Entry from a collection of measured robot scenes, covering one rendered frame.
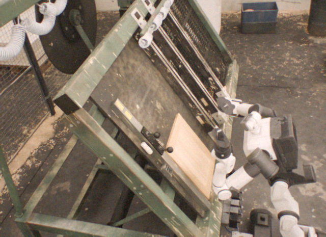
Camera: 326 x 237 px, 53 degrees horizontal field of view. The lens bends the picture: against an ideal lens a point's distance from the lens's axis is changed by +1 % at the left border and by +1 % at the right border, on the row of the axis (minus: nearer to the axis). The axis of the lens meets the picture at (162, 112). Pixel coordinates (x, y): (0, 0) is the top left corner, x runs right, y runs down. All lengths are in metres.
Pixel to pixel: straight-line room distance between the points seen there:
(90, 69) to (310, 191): 2.61
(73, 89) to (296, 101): 3.59
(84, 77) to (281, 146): 1.17
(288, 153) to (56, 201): 2.44
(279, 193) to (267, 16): 4.33
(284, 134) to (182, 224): 0.76
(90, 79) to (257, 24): 4.94
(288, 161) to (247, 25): 4.40
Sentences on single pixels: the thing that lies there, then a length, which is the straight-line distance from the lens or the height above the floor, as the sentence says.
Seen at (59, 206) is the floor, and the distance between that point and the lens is 3.59.
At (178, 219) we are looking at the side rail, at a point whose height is 1.13.
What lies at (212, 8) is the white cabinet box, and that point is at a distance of 5.78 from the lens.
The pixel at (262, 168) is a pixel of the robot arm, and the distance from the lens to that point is 1.88.
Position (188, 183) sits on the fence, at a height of 1.12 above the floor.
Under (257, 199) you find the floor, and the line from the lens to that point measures 3.40.
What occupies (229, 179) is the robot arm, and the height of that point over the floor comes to 1.19.
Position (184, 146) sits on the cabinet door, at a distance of 2.16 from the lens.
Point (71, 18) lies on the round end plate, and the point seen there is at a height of 1.87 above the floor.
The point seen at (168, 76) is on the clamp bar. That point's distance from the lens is 2.28.
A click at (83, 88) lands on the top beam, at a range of 1.51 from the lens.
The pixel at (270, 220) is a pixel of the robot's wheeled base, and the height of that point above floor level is 0.19.
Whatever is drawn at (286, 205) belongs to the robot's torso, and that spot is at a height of 0.74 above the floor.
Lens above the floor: 2.70
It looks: 38 degrees down
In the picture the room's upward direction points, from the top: 6 degrees counter-clockwise
